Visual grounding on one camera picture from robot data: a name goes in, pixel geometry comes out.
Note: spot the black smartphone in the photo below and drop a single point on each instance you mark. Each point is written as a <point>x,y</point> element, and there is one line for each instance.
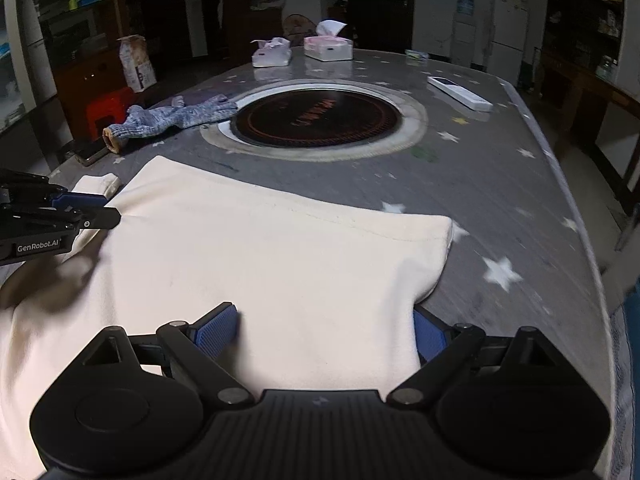
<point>89,153</point>

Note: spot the round black induction cooker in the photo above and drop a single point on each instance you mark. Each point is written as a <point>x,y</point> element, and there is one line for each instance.
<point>313,118</point>

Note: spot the white paper bag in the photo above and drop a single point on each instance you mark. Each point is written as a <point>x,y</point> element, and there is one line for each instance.
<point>136,64</point>

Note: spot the white remote control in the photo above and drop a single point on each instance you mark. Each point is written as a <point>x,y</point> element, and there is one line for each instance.
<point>462,95</point>

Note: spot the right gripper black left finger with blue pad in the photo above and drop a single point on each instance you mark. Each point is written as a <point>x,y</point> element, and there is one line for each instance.
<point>213,332</point>

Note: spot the cream white garment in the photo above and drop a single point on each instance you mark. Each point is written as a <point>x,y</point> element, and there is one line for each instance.
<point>325,292</point>

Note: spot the water dispenser with blue bottle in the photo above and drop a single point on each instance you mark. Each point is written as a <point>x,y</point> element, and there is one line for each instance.
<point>463,33</point>

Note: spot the red plastic stool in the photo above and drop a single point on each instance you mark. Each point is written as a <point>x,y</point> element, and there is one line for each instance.
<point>89,118</point>

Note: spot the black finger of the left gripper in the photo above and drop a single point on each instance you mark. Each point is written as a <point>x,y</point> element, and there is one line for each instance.
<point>101,218</point>

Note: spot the pink tissue box with tissue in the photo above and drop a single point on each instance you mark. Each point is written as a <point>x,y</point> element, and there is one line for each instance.
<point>327,45</point>

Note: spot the white pink tissue box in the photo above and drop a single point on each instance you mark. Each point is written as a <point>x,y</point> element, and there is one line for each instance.
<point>275,52</point>

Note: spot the white refrigerator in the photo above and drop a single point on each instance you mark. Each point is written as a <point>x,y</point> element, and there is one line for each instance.
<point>507,38</point>

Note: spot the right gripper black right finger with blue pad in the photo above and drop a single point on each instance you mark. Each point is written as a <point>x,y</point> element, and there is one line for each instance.
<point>432,334</point>

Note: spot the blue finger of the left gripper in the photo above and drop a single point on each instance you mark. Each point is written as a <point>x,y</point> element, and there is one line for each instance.
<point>72,200</point>

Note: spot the blue knitted glove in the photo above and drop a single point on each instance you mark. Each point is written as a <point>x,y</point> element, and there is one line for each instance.
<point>143,123</point>

